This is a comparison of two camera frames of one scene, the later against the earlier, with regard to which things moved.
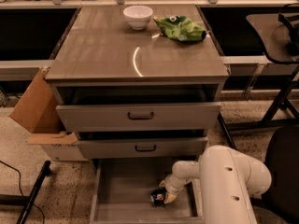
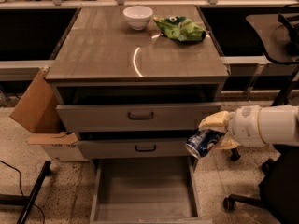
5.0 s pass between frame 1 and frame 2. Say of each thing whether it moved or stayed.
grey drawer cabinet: stayed
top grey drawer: stayed
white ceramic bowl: stayed
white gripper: moved
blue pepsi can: moved
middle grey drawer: stayed
